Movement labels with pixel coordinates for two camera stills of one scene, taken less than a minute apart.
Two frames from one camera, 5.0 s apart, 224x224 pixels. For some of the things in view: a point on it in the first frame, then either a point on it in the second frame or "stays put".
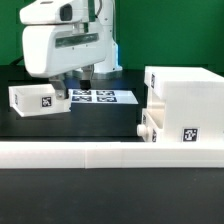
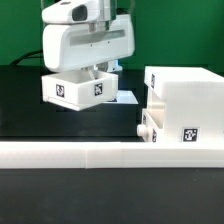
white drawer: [37, 100] → [76, 91]
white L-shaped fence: [106, 155] stays put
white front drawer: [148, 131] stays put
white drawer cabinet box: [191, 99] stays put
